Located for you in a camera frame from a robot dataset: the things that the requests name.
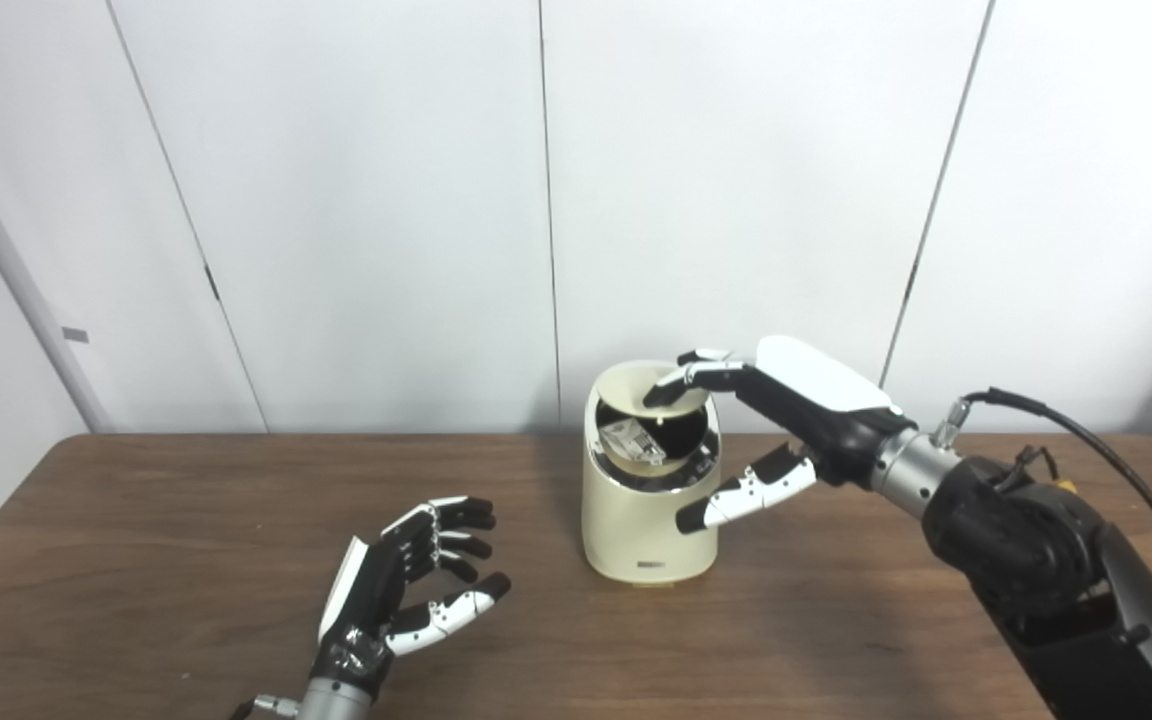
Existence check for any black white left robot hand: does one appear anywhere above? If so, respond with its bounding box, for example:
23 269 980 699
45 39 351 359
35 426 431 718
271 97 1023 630
311 496 512 701

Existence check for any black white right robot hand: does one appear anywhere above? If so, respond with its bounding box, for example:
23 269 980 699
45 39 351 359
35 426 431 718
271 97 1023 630
643 335 919 534

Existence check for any cream round bin lid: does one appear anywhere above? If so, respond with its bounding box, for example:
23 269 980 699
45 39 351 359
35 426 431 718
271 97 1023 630
596 365 712 414

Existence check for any white green milk carton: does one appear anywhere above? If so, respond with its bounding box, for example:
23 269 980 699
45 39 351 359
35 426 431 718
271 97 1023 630
599 420 668 469

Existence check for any cream lidded trash can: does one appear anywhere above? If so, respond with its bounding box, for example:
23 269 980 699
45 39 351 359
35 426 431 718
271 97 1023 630
582 360 723 586

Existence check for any thin wire with yellow plug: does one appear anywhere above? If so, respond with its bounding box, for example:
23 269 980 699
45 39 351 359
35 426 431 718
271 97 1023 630
1008 445 1083 497

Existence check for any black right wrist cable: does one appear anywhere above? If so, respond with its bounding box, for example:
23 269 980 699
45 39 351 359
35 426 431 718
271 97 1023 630
931 388 1152 653

